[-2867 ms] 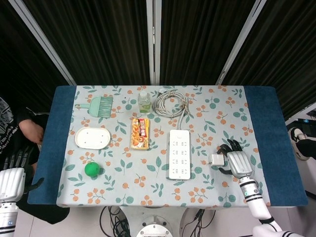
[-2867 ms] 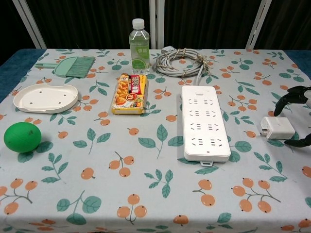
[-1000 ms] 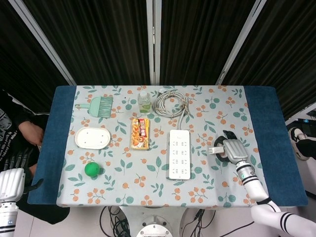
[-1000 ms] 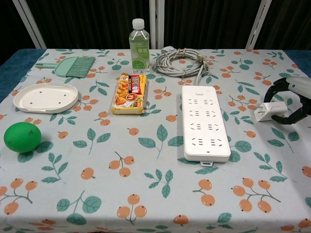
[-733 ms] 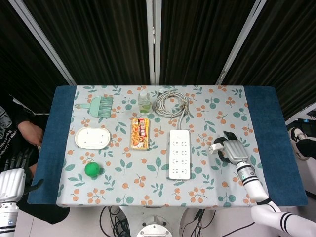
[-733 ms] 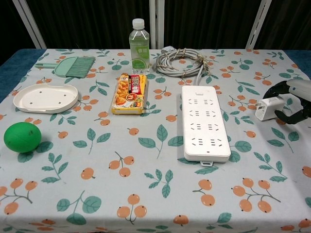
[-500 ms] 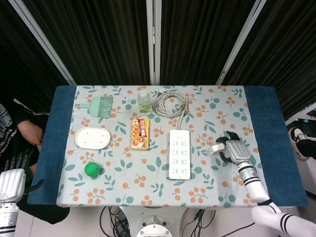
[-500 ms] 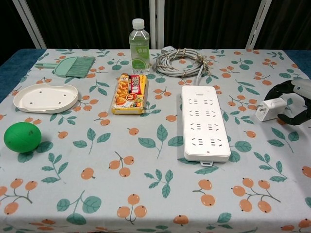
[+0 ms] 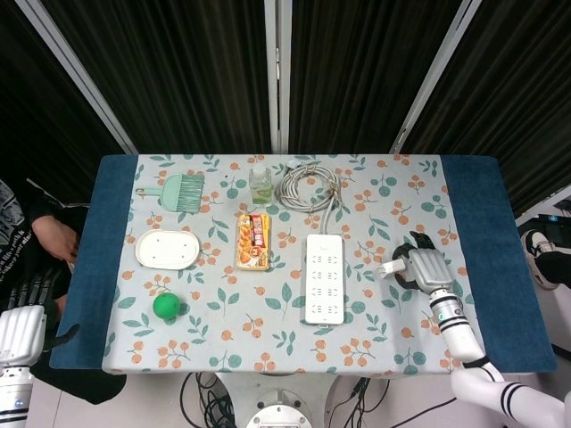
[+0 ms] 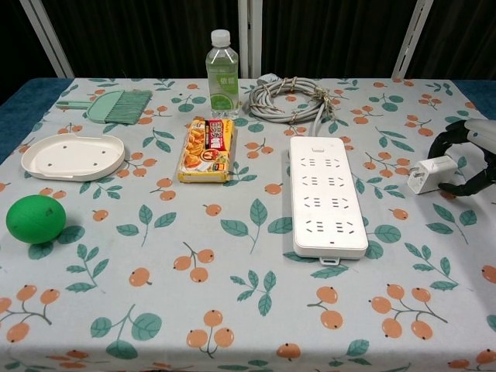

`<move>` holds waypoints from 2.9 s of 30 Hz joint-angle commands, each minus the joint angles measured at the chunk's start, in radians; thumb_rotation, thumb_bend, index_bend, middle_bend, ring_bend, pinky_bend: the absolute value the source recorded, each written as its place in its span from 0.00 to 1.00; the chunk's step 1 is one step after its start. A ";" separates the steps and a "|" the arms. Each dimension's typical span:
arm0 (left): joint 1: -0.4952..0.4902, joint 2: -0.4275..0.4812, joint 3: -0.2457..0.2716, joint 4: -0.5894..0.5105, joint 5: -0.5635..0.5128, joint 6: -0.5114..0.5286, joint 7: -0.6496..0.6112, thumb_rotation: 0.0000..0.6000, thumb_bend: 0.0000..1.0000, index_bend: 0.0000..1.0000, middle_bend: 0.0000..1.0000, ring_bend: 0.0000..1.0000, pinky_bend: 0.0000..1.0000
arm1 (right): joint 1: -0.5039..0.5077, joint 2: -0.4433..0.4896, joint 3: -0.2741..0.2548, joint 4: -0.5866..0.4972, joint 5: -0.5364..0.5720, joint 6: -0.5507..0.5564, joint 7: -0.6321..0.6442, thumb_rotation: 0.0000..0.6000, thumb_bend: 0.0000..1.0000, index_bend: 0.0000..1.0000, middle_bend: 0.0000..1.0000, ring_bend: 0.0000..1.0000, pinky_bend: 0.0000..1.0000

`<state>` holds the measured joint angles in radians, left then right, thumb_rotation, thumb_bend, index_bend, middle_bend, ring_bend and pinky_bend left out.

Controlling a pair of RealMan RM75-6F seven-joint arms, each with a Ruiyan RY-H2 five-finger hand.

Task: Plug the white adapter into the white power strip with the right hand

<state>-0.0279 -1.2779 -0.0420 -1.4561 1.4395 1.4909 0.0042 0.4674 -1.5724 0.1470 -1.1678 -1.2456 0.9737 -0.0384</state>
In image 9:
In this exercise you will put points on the white frame pole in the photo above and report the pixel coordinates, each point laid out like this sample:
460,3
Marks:
85,84
435,76
277,76

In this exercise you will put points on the white power adapter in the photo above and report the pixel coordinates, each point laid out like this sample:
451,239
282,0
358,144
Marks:
394,269

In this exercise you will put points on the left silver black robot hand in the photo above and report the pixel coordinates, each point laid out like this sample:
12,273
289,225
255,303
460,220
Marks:
20,334

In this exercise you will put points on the white oval plastic tray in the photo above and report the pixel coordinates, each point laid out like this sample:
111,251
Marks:
167,249

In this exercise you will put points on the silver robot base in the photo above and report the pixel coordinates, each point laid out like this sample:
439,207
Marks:
276,401

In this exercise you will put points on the green ball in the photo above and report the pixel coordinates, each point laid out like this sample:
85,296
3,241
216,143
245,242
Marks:
166,306

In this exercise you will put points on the green hand brush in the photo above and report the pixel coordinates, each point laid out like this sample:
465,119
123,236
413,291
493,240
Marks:
183,194

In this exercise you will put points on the clear green-label drink bottle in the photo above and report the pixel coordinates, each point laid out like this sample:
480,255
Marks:
261,189

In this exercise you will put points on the yellow snack package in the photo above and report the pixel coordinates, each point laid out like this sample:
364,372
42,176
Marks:
253,243

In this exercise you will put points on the fruit-print tablecloth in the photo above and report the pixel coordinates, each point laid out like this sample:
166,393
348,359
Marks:
250,312

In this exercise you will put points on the black curtain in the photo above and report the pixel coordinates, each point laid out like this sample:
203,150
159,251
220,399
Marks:
187,67

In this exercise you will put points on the seated person in black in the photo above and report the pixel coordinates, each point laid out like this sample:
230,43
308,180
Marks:
49,236

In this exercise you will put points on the blue table cover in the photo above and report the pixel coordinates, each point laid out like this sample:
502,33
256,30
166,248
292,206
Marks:
490,267

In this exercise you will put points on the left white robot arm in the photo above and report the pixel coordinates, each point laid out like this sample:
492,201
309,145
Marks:
15,397

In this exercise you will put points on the black white sneaker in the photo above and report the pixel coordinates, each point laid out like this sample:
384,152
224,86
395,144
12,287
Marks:
535,243

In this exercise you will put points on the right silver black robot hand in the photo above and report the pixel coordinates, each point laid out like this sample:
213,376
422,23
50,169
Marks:
428,267

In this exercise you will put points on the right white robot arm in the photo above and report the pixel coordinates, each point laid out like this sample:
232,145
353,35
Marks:
464,339

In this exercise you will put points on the white power strip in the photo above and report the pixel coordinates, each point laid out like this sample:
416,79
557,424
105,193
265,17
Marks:
325,285

